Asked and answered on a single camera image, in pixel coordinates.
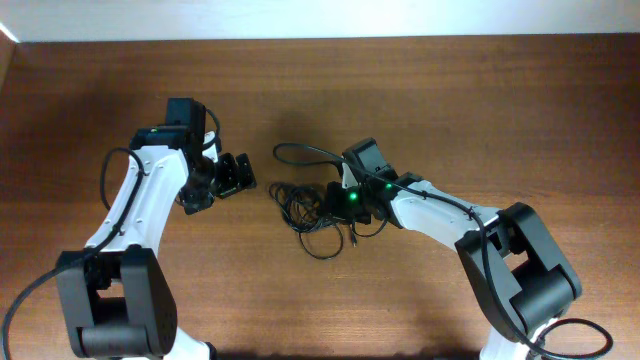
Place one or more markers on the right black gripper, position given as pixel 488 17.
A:
pixel 333 201

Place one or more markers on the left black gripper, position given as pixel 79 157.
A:
pixel 228 176

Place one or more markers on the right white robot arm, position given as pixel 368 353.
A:
pixel 521 279

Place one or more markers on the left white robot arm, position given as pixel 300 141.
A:
pixel 115 299

